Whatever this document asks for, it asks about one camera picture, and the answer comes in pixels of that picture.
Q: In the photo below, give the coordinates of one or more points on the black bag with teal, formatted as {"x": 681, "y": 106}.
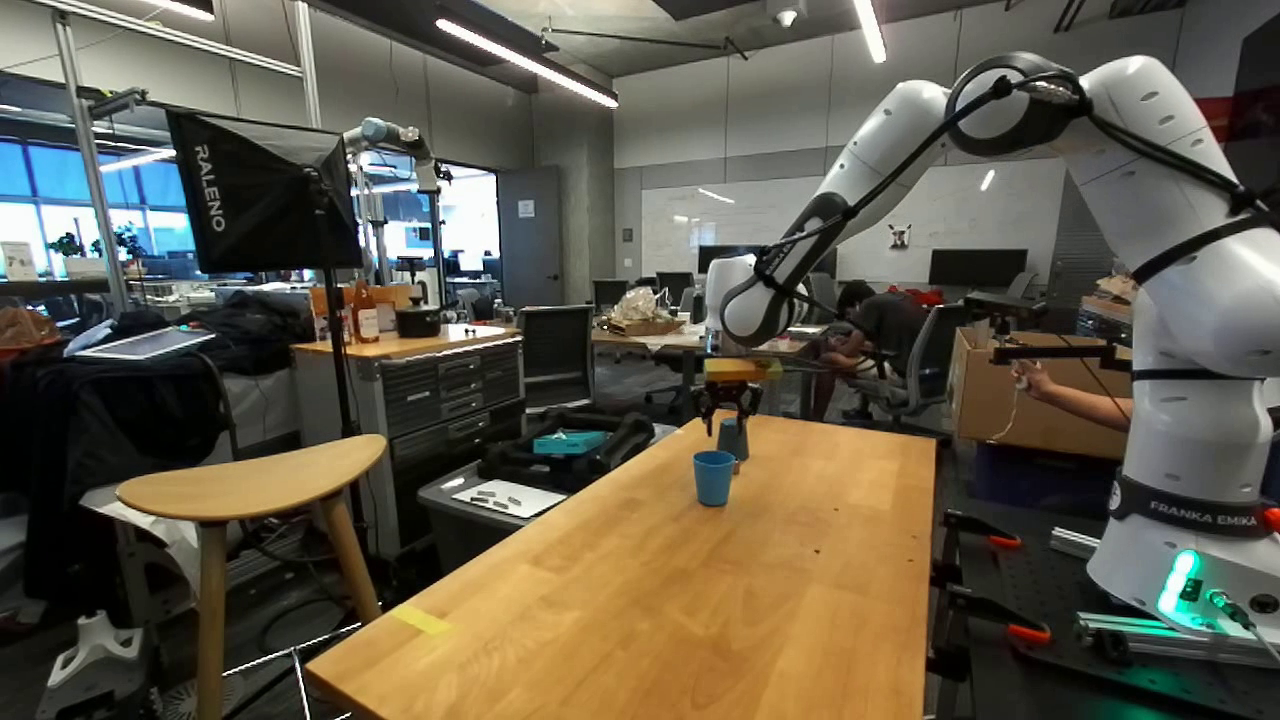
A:
{"x": 565, "y": 444}

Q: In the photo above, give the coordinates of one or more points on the short ceiling light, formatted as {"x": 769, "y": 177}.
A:
{"x": 871, "y": 29}

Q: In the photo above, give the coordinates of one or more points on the orange bottle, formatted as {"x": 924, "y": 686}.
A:
{"x": 366, "y": 317}

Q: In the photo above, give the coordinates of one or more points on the long ceiling light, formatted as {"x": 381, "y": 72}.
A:
{"x": 527, "y": 61}

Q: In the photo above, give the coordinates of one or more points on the white wall board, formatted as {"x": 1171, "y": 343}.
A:
{"x": 692, "y": 222}

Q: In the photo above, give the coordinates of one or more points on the grey door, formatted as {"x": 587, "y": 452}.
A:
{"x": 528, "y": 242}

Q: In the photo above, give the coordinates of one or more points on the black computer monitor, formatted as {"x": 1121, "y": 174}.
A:
{"x": 979, "y": 270}

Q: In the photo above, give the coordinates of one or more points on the light blue plastic cup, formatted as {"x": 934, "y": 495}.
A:
{"x": 714, "y": 483}

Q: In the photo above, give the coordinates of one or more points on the yellow tape strip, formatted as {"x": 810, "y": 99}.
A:
{"x": 424, "y": 620}

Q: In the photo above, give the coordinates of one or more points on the black computer tower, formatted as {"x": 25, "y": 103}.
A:
{"x": 553, "y": 345}

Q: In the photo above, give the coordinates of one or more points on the grey plastic case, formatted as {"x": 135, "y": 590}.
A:
{"x": 487, "y": 505}

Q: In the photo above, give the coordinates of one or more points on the brown cardboard box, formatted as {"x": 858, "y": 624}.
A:
{"x": 1033, "y": 407}

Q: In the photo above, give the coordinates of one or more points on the seated person in dark shirt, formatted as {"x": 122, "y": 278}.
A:
{"x": 881, "y": 327}

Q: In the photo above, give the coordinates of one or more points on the yellow wrist camera mount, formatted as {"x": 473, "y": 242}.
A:
{"x": 739, "y": 370}

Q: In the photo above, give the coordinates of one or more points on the white flat board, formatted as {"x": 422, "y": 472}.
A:
{"x": 140, "y": 343}

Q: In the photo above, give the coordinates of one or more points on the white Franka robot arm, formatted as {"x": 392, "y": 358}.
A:
{"x": 1187, "y": 332}

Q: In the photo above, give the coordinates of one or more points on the small black box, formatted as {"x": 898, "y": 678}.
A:
{"x": 419, "y": 321}

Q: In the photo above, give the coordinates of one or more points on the metal support pole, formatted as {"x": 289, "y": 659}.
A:
{"x": 91, "y": 174}

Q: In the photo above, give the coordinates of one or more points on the white crumpled bag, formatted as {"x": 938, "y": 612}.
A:
{"x": 641, "y": 308}

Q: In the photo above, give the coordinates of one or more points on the dark blue plastic cup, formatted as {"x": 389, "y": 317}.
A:
{"x": 733, "y": 441}

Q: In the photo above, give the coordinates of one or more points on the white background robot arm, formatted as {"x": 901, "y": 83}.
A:
{"x": 392, "y": 143}

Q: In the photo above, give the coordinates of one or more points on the white plastic floor stand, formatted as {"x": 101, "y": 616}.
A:
{"x": 94, "y": 663}

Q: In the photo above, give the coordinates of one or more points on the black softbox light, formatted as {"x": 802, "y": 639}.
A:
{"x": 263, "y": 192}

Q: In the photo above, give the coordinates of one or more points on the metal rail with green glow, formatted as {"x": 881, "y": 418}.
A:
{"x": 1175, "y": 639}

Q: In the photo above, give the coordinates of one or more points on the grey office chair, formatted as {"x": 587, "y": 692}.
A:
{"x": 924, "y": 361}

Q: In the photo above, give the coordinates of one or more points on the black draped cloth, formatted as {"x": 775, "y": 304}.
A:
{"x": 122, "y": 441}

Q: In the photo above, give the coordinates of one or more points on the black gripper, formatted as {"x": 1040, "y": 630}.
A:
{"x": 733, "y": 392}

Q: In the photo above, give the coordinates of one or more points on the grey drawer cabinet wooden top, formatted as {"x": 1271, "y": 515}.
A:
{"x": 433, "y": 402}

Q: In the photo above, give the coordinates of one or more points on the wooden stool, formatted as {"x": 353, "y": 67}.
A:
{"x": 254, "y": 483}

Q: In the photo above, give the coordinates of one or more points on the bare person forearm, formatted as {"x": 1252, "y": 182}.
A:
{"x": 1082, "y": 398}

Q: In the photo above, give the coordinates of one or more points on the wooden background table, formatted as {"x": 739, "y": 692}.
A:
{"x": 652, "y": 345}

